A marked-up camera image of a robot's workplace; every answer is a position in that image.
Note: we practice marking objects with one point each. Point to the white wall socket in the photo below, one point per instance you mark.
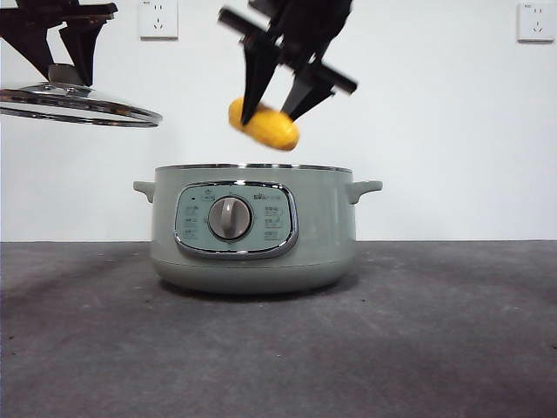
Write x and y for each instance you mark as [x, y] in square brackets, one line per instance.
[159, 19]
[536, 22]

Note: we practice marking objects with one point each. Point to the yellow corn cob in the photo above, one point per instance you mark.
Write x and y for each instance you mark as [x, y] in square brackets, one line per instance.
[270, 130]

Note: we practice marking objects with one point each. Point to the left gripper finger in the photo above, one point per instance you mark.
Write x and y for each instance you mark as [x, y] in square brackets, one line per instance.
[82, 43]
[26, 39]

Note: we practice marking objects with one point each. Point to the pale green electric cooking pot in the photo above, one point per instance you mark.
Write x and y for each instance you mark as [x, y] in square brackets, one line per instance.
[313, 226]

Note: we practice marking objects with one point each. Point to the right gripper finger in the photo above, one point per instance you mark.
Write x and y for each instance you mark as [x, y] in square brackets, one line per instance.
[306, 96]
[257, 74]

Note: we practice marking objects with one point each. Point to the glass lid with green knob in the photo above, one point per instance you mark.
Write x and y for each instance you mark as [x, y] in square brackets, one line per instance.
[65, 75]

